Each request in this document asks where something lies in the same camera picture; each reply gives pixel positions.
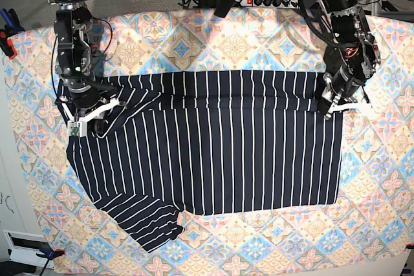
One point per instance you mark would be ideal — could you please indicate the white power strip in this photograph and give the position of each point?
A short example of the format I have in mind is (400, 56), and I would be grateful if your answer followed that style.
(288, 4)

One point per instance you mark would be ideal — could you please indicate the navy white striped T-shirt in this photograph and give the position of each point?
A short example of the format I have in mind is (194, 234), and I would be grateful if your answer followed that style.
(208, 143)

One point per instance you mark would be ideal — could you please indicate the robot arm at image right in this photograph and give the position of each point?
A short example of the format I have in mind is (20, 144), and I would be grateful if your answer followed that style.
(355, 48)

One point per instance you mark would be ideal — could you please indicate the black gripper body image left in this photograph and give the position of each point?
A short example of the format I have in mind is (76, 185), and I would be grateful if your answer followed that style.
(84, 94)

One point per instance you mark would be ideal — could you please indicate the blue orange clamp upper left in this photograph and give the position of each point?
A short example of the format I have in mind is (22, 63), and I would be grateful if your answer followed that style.
(12, 27)

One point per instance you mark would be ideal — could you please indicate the colourful patterned tablecloth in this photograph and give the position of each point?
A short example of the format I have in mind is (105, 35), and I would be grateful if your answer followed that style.
(372, 219)

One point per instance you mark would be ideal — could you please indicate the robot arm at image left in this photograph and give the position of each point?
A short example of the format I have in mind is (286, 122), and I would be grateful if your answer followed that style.
(75, 54)

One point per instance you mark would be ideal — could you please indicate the white wall vent panel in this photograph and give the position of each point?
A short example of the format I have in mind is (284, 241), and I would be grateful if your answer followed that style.
(25, 247)

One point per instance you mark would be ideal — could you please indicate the blue orange clamp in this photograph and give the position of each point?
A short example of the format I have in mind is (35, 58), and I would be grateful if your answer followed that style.
(12, 27)
(50, 254)

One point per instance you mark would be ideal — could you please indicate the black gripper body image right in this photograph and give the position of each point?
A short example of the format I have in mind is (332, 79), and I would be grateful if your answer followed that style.
(340, 87)

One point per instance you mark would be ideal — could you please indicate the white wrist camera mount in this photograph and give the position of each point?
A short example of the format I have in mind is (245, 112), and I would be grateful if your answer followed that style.
(77, 124)
(366, 109)

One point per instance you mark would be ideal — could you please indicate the blue orange clamp lower left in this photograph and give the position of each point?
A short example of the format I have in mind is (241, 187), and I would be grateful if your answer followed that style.
(50, 254)

